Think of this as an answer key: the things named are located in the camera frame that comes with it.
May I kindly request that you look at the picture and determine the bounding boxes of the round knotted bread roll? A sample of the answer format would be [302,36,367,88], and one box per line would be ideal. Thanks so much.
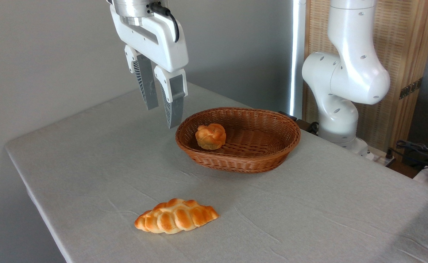
[195,123,227,151]

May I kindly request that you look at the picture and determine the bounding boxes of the brown oval wicker basket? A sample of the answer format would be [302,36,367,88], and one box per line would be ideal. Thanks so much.
[175,107,301,174]

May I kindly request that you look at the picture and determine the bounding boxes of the black screen hinge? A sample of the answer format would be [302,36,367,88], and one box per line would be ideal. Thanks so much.
[399,77,423,100]

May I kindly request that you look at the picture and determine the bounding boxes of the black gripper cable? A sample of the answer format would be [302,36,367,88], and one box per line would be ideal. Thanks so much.
[149,2,180,43]

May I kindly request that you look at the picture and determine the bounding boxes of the light grey tablecloth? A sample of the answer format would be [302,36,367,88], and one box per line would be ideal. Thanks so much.
[5,82,428,263]

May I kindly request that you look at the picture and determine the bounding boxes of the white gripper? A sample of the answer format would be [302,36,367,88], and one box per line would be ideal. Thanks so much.
[110,4,189,129]

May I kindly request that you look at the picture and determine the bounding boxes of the black table clamp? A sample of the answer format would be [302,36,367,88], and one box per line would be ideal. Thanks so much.
[279,111,319,134]

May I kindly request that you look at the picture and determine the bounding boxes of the long braided bread loaf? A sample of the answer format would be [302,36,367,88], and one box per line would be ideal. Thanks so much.
[134,198,219,235]

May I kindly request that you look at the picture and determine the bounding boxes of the black cable bundle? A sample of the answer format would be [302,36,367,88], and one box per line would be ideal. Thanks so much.
[386,140,428,169]

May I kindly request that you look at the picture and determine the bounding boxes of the wooden woven folding screen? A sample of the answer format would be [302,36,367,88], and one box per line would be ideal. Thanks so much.
[303,0,428,152]

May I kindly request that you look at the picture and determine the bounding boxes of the silver vertical metal pole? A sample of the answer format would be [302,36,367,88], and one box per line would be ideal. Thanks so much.
[290,0,306,119]

